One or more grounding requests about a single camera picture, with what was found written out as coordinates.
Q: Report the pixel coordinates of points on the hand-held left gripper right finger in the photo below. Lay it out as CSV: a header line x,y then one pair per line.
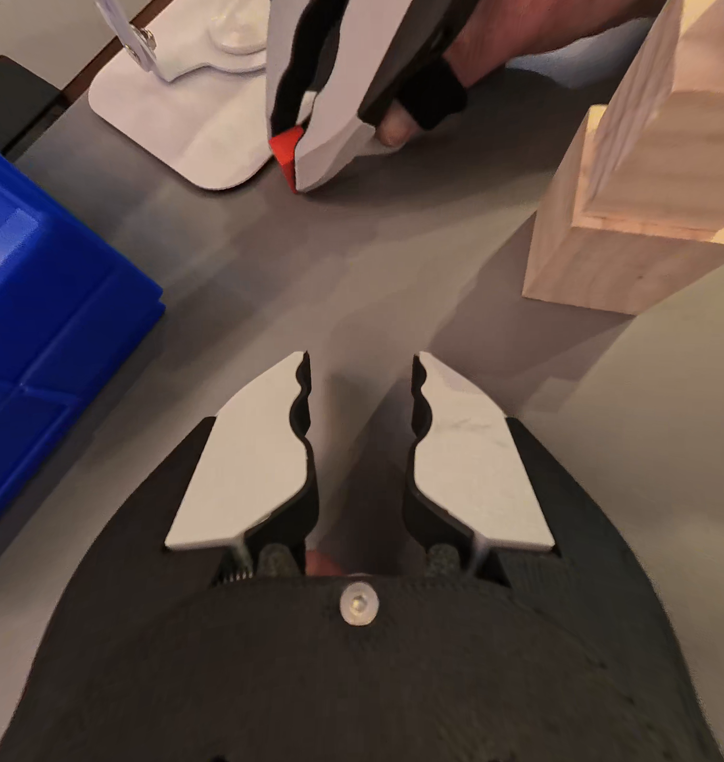
x,y
475,476

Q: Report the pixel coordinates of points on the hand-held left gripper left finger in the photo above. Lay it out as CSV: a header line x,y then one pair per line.
x,y
243,470

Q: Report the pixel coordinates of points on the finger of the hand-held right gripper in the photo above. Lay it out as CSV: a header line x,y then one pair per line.
x,y
275,47
362,71

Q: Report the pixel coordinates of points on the small red wooden cube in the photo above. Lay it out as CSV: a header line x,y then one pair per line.
x,y
285,152

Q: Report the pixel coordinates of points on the medium plain wooden cube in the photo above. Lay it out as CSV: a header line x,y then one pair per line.
x,y
665,119

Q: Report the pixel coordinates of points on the large plain wooden cube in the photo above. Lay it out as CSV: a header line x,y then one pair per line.
x,y
623,268

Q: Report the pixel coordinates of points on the person's right hand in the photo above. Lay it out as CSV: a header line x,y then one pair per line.
x,y
516,30

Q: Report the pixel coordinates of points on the blue plastic bin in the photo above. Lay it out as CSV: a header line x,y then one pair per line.
x,y
52,333

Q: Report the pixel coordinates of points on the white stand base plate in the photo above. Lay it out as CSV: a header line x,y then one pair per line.
x,y
207,125

